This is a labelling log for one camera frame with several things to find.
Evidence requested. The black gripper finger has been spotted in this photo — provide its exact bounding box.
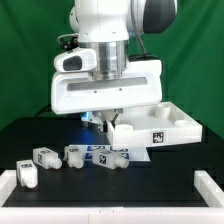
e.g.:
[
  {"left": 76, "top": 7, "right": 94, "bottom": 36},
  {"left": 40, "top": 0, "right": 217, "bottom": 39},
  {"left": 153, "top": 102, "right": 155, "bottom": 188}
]
[
  {"left": 92, "top": 111, "right": 105, "bottom": 132},
  {"left": 111, "top": 108, "right": 123, "bottom": 127}
]

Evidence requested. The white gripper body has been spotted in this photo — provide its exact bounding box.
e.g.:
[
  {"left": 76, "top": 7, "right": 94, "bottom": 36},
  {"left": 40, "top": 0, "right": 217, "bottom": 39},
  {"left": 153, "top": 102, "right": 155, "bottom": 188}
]
[{"left": 51, "top": 60, "right": 162, "bottom": 114}]

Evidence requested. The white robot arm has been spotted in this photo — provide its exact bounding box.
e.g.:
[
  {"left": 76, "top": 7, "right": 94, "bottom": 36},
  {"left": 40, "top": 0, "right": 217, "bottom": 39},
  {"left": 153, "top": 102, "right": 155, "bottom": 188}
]
[{"left": 51, "top": 0, "right": 177, "bottom": 114}]

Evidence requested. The white fiducial tag sheet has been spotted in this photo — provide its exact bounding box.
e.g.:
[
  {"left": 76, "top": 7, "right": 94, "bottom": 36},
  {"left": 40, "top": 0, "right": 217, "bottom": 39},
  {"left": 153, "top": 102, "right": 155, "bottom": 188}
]
[{"left": 75, "top": 145, "right": 150, "bottom": 162}]

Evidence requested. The black cable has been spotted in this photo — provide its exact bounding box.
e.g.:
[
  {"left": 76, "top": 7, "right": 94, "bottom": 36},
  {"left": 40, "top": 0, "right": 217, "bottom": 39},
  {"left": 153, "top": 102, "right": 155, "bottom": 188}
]
[{"left": 33, "top": 103, "right": 54, "bottom": 118}]

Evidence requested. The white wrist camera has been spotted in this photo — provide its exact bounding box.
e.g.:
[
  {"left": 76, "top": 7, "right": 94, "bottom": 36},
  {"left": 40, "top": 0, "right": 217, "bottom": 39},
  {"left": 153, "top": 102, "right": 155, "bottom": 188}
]
[{"left": 54, "top": 48, "right": 97, "bottom": 73}]

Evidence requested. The black camera on stand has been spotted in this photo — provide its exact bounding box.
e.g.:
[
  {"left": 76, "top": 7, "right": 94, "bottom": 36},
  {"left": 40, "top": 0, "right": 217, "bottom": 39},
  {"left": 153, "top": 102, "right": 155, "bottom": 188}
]
[{"left": 57, "top": 33, "right": 78, "bottom": 51}]

